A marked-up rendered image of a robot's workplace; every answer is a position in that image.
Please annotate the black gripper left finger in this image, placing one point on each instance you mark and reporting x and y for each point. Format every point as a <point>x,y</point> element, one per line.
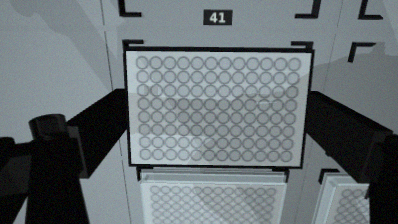
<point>53,190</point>

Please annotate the grey deck plate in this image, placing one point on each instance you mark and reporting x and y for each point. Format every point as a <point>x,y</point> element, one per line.
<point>54,60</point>

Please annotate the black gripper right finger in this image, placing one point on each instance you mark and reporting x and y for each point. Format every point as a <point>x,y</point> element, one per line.
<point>365,149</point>

